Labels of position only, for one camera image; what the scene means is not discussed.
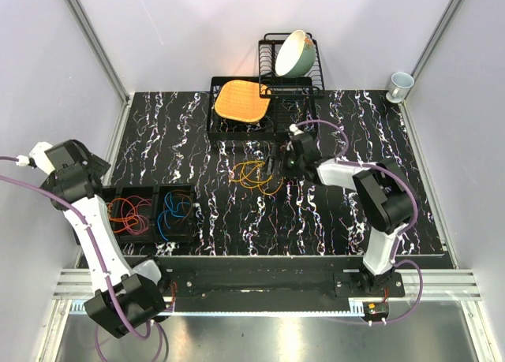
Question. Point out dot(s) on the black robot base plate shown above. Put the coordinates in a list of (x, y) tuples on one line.
[(343, 275)]

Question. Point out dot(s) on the black sorting bin right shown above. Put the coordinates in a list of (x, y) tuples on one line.
[(174, 216)]

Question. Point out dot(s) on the green white bowl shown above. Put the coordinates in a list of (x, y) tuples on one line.
[(296, 55)]

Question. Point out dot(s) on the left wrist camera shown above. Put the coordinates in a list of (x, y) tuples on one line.
[(37, 155)]

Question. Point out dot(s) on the black sorting bin left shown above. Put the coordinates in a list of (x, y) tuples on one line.
[(108, 194)]

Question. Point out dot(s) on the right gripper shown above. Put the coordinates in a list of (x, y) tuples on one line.
[(277, 153)]

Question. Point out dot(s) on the black dish rack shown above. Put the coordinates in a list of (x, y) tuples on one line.
[(292, 99)]

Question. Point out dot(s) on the white mug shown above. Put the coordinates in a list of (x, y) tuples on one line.
[(399, 86)]

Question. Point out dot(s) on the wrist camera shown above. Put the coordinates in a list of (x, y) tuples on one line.
[(37, 155), (296, 134)]

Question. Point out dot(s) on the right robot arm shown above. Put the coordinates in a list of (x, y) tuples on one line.
[(387, 198)]

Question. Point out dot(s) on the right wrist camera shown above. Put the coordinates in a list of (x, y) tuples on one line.
[(296, 134)]

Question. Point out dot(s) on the black sorting bin middle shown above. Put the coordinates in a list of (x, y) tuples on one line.
[(134, 214)]

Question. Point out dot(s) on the black sorting bin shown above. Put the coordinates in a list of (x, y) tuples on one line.
[(134, 214), (108, 194), (174, 216)]

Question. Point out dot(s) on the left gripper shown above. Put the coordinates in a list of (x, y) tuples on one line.
[(94, 163)]

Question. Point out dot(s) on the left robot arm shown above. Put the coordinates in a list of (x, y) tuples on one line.
[(124, 297)]

